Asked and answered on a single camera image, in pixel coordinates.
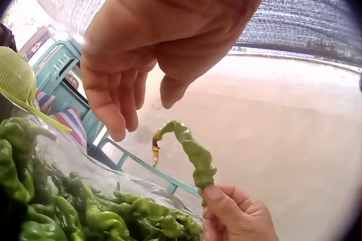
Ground person's left thumb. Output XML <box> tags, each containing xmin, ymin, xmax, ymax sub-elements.
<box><xmin>160</xmin><ymin>70</ymin><xmax>204</xmax><ymax>109</ymax></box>

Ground person's right thumb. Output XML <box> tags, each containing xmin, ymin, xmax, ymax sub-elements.
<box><xmin>198</xmin><ymin>185</ymin><xmax>244</xmax><ymax>216</ymax></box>

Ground teal cargo tricycle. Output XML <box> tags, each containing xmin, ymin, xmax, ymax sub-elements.
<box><xmin>24</xmin><ymin>39</ymin><xmax>203</xmax><ymax>198</ymax></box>

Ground striped woven bag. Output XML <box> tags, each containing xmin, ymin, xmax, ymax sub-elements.
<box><xmin>35</xmin><ymin>88</ymin><xmax>88</xmax><ymax>151</ymax></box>

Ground green plastic colander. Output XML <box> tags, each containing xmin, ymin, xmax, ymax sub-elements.
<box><xmin>0</xmin><ymin>46</ymin><xmax>73</xmax><ymax>134</ymax></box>

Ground person's left hand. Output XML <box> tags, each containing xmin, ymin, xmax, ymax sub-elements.
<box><xmin>80</xmin><ymin>0</ymin><xmax>277</xmax><ymax>142</ymax></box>

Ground wrinkled green chili pepper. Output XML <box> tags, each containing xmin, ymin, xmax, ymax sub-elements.
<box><xmin>152</xmin><ymin>120</ymin><xmax>217</xmax><ymax>207</ymax></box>

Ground person's left fingers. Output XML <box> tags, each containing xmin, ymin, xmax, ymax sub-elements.
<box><xmin>81</xmin><ymin>63</ymin><xmax>154</xmax><ymax>142</ymax></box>

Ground pile of green peppers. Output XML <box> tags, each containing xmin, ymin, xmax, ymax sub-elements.
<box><xmin>0</xmin><ymin>117</ymin><xmax>203</xmax><ymax>241</ymax></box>

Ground metal basin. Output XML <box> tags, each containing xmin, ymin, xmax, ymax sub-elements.
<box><xmin>0</xmin><ymin>90</ymin><xmax>37</xmax><ymax>120</ymax></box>

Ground clear plastic sheet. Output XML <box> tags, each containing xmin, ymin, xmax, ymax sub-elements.
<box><xmin>33</xmin><ymin>115</ymin><xmax>204</xmax><ymax>220</ymax></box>

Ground dark shade net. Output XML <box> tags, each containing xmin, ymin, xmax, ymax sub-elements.
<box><xmin>28</xmin><ymin>0</ymin><xmax>362</xmax><ymax>68</ymax></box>

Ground person's right hand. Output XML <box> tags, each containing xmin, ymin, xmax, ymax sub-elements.
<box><xmin>198</xmin><ymin>185</ymin><xmax>279</xmax><ymax>241</ymax></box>

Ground person's right fingers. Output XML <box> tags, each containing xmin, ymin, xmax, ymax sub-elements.
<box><xmin>202</xmin><ymin>210</ymin><xmax>227</xmax><ymax>241</ymax></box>

